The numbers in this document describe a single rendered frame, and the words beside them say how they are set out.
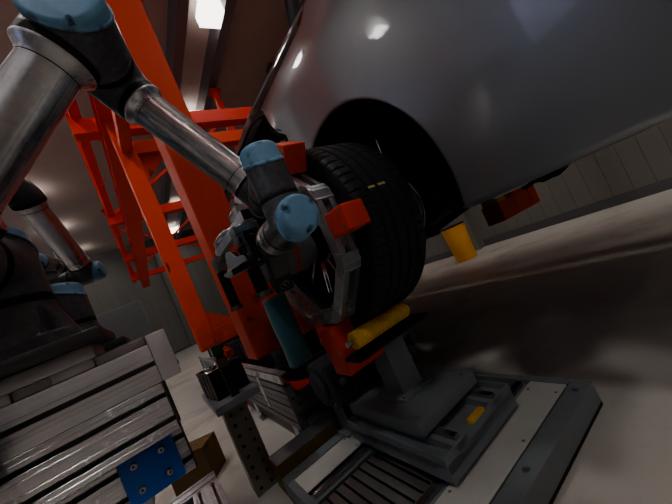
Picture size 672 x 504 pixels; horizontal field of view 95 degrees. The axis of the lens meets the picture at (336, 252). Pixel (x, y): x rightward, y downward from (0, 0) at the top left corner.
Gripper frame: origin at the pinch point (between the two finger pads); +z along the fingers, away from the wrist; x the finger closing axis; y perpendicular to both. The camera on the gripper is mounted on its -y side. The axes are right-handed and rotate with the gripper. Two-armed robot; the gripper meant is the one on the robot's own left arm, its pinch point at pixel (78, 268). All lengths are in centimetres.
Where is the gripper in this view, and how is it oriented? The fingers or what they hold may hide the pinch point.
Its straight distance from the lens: 189.8
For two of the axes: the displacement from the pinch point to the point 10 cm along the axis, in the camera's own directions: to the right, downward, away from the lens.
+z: -2.8, 1.7, 9.4
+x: 9.1, -2.5, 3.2
